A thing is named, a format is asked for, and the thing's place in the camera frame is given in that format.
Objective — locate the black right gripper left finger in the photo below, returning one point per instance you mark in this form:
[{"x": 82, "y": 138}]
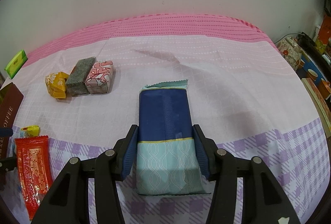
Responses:
[{"x": 67, "y": 199}]

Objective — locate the pink purple tablecloth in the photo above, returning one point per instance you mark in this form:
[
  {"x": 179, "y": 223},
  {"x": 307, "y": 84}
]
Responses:
[{"x": 241, "y": 91}]

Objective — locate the brown toffee tin box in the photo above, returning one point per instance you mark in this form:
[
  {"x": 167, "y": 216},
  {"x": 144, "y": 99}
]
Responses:
[{"x": 11, "y": 99}]

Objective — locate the yellow wrapped candy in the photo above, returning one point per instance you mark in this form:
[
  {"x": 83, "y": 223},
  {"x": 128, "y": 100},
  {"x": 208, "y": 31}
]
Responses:
[{"x": 56, "y": 84}]

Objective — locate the dark green wrapped bar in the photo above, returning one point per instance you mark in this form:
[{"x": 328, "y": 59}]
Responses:
[{"x": 75, "y": 84}]

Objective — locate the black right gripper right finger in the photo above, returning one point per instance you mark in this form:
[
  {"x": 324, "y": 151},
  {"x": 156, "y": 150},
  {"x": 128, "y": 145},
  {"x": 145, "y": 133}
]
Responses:
[{"x": 264, "y": 200}]

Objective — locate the pink white wrapped cake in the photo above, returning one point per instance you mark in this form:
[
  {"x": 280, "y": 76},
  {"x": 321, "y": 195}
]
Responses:
[{"x": 99, "y": 78}]

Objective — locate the yellow-ended clear wrapped candy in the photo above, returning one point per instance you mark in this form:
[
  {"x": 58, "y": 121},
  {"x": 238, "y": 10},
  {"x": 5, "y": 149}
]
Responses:
[{"x": 29, "y": 131}]

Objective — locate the red snack packet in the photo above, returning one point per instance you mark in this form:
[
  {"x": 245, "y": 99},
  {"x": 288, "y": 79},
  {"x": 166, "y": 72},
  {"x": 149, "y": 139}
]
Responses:
[{"x": 33, "y": 170}]

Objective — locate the cluttered side shelf items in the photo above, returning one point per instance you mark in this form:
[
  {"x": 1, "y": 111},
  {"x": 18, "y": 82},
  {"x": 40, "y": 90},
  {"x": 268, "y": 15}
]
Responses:
[{"x": 316, "y": 57}]

